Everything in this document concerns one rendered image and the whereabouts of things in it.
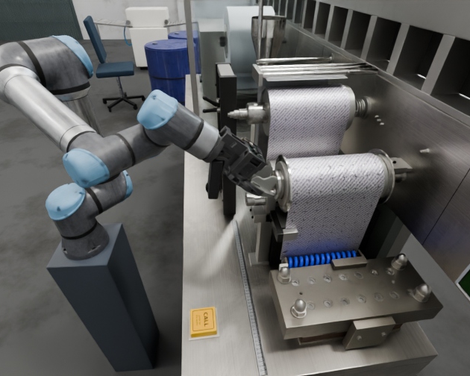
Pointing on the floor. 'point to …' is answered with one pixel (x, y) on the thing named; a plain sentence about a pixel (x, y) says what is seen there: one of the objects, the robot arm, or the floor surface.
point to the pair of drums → (169, 64)
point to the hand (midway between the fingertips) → (268, 192)
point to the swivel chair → (105, 70)
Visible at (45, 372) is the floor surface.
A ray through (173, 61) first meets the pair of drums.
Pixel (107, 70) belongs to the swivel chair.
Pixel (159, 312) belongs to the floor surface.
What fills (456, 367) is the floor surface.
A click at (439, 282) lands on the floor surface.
